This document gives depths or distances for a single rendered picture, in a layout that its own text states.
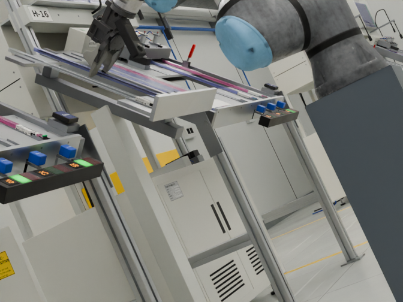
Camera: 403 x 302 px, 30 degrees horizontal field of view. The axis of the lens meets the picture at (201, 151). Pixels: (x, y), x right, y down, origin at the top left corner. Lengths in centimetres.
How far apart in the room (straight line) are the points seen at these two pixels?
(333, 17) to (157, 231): 86
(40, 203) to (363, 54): 348
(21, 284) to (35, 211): 275
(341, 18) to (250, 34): 19
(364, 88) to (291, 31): 18
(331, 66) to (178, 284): 86
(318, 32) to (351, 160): 26
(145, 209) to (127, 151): 17
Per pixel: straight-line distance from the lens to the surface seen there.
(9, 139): 169
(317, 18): 148
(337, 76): 147
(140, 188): 207
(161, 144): 511
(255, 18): 144
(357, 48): 149
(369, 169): 145
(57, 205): 486
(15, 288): 193
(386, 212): 146
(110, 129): 210
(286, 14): 146
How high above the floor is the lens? 46
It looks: 4 degrees up
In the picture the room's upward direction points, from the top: 25 degrees counter-clockwise
